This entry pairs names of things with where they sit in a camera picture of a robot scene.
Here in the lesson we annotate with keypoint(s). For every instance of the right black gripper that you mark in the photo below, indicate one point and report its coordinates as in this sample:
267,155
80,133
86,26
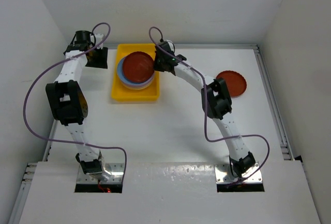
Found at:
156,66

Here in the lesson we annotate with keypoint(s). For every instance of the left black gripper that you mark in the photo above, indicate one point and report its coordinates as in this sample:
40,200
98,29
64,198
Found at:
102,61

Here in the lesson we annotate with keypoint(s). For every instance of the blue plate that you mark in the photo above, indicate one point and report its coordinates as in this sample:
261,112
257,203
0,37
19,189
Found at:
119,69

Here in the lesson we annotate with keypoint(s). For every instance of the dark red plate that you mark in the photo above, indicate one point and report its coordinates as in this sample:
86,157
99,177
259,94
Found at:
138,67

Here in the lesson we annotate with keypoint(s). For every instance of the purple plate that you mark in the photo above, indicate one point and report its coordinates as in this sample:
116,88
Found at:
138,86

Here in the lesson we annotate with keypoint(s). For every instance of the orange-red plate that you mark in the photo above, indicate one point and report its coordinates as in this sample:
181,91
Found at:
236,83

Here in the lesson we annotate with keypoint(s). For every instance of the pink plate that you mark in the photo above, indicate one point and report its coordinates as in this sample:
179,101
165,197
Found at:
125,80

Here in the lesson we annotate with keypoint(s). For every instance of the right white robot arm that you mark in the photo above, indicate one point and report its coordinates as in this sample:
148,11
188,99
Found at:
216,103

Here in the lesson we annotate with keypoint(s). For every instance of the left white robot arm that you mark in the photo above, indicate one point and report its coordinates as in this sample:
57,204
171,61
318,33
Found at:
67,102

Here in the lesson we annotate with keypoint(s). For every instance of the yellow plastic bin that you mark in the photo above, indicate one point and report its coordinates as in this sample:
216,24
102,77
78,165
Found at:
122,93

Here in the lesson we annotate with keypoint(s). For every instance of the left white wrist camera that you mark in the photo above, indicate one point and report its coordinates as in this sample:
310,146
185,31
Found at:
96,38

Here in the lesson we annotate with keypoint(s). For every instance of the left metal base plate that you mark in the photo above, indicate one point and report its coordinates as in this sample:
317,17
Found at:
112,174

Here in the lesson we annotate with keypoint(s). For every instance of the metal base plate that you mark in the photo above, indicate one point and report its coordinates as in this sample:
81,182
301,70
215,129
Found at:
224,176
112,174

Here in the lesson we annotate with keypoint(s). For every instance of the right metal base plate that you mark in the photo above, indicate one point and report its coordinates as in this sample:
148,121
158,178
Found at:
224,176

